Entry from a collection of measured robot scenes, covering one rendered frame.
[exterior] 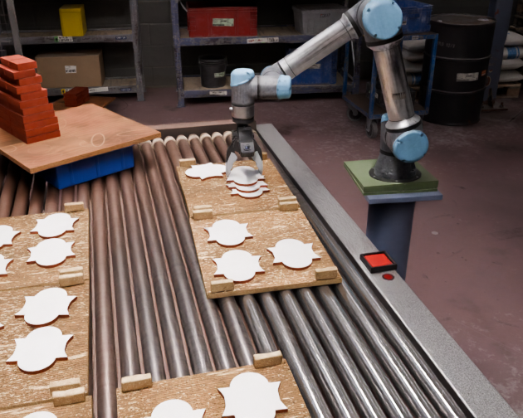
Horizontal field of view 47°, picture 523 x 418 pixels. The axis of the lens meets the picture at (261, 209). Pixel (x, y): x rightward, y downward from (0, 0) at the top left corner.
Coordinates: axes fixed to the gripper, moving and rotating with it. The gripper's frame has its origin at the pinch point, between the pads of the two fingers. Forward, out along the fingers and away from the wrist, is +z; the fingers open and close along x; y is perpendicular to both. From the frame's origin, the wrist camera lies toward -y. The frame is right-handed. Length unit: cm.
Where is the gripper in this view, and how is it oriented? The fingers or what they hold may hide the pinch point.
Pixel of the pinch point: (244, 175)
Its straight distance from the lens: 206.9
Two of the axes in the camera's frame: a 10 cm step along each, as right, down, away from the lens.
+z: 0.0, 8.9, 4.5
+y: -1.3, -4.5, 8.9
